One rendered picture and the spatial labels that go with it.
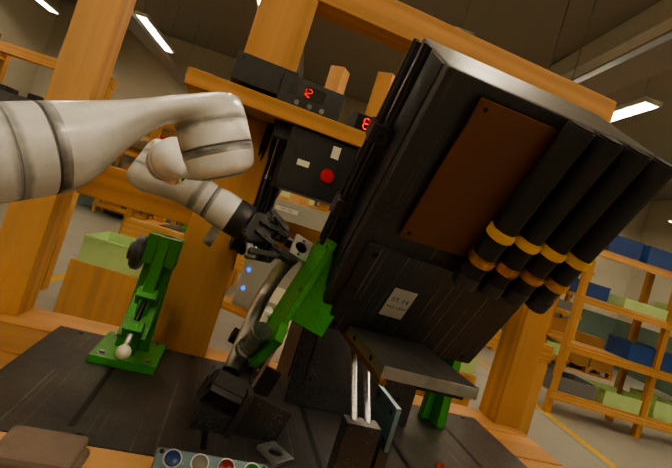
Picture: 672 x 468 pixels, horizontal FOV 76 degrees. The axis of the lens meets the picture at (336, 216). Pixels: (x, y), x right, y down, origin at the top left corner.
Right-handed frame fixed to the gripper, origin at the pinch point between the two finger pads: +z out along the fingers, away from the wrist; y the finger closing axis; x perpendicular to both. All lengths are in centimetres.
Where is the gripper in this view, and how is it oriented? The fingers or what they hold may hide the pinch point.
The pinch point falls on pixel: (291, 251)
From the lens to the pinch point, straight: 89.0
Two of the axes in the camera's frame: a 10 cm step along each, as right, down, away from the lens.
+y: 2.3, -6.4, 7.3
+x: -5.3, 5.5, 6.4
